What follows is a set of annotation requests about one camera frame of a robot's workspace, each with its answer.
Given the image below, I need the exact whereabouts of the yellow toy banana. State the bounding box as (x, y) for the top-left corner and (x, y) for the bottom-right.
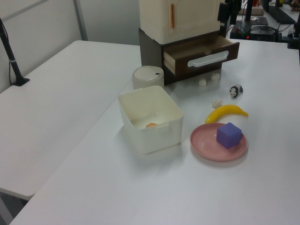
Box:
(204, 104), (249, 124)

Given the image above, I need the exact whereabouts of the cream toy fridge cabinet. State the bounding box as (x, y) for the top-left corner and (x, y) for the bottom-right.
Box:
(139, 0), (221, 45)

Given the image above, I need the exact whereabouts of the black table clamp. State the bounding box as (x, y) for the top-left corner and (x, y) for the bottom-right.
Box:
(286, 22), (300, 49)

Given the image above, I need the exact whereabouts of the dark brown drawer cabinet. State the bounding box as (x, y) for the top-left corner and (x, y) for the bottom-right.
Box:
(138, 28), (223, 86)

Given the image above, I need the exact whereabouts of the beige cardboard box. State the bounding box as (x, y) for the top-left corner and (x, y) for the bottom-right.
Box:
(236, 7), (265, 16)

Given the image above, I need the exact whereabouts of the small white trash can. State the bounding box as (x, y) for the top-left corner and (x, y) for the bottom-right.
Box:
(131, 66), (165, 90)

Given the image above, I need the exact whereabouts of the white drawer handle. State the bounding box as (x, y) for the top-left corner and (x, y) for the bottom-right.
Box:
(187, 50), (230, 68)

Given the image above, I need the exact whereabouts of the black white panda toy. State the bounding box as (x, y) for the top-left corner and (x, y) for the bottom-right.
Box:
(229, 84), (244, 99)

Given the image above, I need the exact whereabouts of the brown wooden drawer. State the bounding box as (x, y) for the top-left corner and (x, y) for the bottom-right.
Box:
(163, 35), (240, 75)

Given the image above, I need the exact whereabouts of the black camera stand pole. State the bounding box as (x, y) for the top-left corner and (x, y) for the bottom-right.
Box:
(0, 17), (30, 87)

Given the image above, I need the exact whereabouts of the thin black stand cable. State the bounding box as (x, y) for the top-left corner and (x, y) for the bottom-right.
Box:
(8, 60), (14, 85)

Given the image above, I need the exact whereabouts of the dark robot gripper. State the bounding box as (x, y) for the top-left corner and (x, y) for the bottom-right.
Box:
(217, 2), (227, 38)

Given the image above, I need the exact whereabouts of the white plastic storage box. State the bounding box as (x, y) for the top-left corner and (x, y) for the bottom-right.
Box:
(117, 85), (184, 155)

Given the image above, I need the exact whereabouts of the pink plate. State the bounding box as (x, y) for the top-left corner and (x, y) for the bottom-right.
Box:
(189, 123), (248, 162)

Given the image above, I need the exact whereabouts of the purple cube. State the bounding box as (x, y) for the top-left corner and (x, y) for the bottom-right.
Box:
(216, 122), (243, 150)

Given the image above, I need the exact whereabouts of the black stand with base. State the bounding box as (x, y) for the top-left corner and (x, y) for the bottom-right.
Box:
(231, 0), (254, 39)

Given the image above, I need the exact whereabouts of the black electronics box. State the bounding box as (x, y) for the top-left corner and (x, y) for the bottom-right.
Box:
(248, 25), (278, 42)

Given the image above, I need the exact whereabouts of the dark grey pad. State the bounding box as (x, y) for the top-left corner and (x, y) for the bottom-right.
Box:
(250, 15), (268, 26)

